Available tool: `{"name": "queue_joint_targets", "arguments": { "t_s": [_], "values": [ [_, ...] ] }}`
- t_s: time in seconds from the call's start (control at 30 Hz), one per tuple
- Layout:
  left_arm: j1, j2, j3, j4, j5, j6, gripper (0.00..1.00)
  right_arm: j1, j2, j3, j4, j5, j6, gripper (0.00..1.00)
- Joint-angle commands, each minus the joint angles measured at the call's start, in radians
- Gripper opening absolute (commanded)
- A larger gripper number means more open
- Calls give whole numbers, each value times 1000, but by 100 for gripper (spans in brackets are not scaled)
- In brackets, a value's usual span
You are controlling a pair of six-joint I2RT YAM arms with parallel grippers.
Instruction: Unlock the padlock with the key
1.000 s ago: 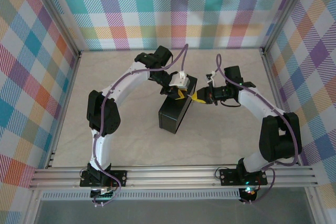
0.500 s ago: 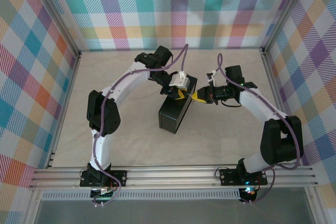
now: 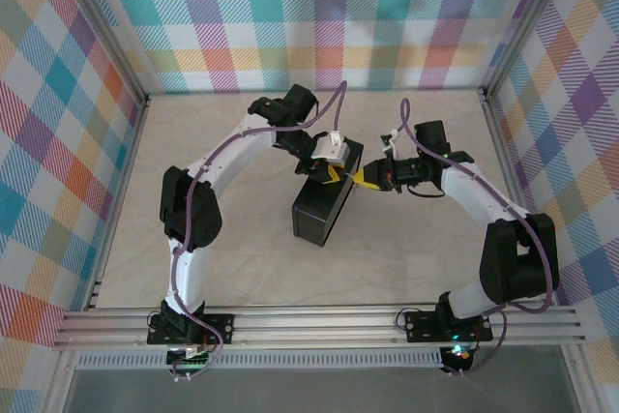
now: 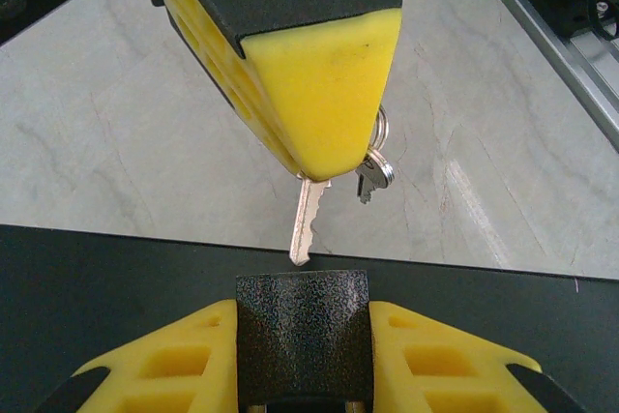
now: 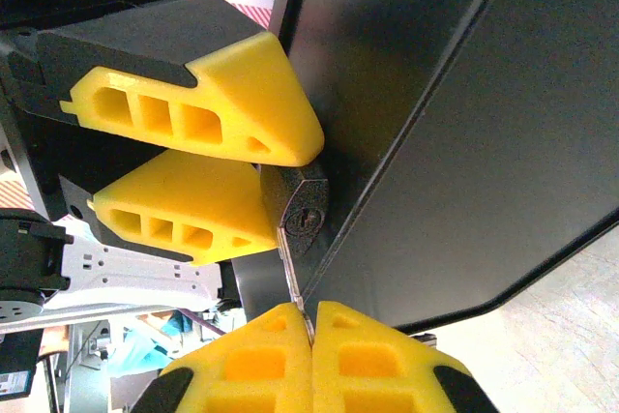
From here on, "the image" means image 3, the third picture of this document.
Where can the black box starry night lid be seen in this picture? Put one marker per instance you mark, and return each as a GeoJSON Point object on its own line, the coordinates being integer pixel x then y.
{"type": "Point", "coordinates": [314, 215]}

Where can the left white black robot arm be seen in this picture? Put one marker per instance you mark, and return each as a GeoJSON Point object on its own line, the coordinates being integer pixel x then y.
{"type": "Point", "coordinates": [193, 219]}

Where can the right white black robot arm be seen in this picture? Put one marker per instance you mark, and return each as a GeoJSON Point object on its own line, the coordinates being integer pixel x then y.
{"type": "Point", "coordinates": [512, 263]}

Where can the aluminium table side rail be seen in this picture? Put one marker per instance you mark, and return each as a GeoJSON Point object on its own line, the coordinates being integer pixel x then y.
{"type": "Point", "coordinates": [130, 156]}
{"type": "Point", "coordinates": [504, 156]}

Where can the aluminium frame post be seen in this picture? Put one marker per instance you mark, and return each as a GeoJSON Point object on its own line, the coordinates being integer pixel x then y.
{"type": "Point", "coordinates": [101, 26]}
{"type": "Point", "coordinates": [526, 26]}

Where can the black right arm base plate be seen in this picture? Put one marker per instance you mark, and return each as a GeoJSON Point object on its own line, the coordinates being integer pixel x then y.
{"type": "Point", "coordinates": [421, 326]}

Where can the long aluminium mounting rail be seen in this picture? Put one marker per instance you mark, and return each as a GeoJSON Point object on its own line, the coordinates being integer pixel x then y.
{"type": "Point", "coordinates": [314, 326]}

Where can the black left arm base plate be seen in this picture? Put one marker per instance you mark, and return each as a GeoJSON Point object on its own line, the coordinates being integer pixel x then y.
{"type": "Point", "coordinates": [222, 323]}

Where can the short aluminium frame leg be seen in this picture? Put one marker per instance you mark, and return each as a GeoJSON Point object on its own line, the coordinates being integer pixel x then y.
{"type": "Point", "coordinates": [60, 384]}
{"type": "Point", "coordinates": [580, 384]}

